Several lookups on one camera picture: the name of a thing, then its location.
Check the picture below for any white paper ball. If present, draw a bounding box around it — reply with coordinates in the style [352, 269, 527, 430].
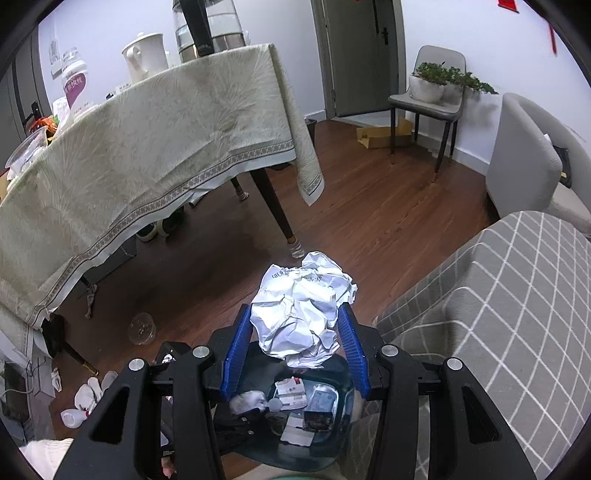
[250, 251, 358, 369]

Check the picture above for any dark blue trash bin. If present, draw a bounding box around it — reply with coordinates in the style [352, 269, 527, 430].
[206, 327, 363, 474]

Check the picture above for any black table leg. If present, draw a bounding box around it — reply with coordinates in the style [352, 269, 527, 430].
[249, 168, 305, 259]

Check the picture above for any grey checked tablecloth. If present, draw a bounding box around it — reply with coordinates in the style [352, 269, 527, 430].
[341, 211, 590, 479]

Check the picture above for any flat cardboard box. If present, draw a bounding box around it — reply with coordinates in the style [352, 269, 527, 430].
[356, 117, 414, 149]

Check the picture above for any beige patterned tablecloth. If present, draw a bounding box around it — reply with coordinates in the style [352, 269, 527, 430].
[1, 44, 325, 355]

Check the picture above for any grey armchair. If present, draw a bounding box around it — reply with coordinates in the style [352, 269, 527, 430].
[486, 93, 590, 237]

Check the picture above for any grey dining chair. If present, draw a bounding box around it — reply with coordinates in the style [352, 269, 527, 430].
[388, 45, 467, 180]

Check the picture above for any potted green plant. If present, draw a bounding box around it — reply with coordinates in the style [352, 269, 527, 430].
[410, 62, 498, 104]

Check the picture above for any white ceramic jug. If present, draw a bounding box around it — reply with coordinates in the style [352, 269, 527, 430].
[121, 33, 169, 85]

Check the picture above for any grey door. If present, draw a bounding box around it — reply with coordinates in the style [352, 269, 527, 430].
[311, 0, 407, 119]

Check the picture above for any purple labelled plastic jar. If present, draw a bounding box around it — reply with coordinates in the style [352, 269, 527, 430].
[61, 47, 91, 115]

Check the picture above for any glass electric kettle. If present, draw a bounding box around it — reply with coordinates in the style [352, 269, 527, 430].
[172, 0, 245, 63]

